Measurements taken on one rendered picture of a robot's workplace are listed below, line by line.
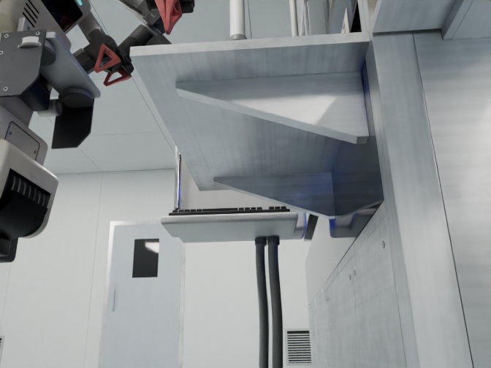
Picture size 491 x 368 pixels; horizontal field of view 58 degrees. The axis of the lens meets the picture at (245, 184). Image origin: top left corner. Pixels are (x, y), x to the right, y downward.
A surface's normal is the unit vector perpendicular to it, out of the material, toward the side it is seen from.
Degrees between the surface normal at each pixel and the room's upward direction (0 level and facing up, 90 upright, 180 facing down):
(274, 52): 180
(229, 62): 180
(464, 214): 90
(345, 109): 90
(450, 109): 90
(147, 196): 90
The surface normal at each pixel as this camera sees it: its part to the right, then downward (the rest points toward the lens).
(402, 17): 0.02, 0.94
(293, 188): -0.07, -0.34
